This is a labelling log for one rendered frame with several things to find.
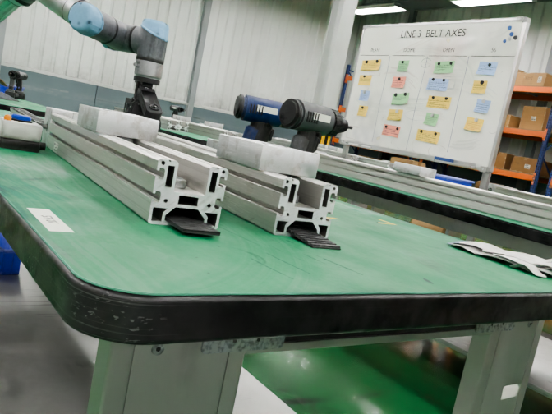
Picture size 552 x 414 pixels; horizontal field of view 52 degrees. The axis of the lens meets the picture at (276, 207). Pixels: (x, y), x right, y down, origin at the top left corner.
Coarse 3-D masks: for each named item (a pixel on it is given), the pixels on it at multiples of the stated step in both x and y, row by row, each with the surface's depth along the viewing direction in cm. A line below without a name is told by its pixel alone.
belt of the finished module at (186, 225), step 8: (176, 208) 83; (168, 216) 75; (176, 216) 76; (184, 216) 78; (192, 216) 79; (176, 224) 71; (184, 224) 72; (192, 224) 73; (200, 224) 74; (192, 232) 70; (200, 232) 70; (208, 232) 71; (216, 232) 71
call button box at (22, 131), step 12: (0, 120) 123; (12, 120) 123; (0, 132) 121; (12, 132) 121; (24, 132) 122; (36, 132) 123; (0, 144) 120; (12, 144) 121; (24, 144) 123; (36, 144) 124
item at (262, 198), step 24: (168, 144) 122; (192, 144) 130; (240, 168) 94; (240, 192) 95; (264, 192) 86; (288, 192) 83; (312, 192) 88; (336, 192) 87; (240, 216) 92; (264, 216) 85; (288, 216) 84; (312, 216) 86
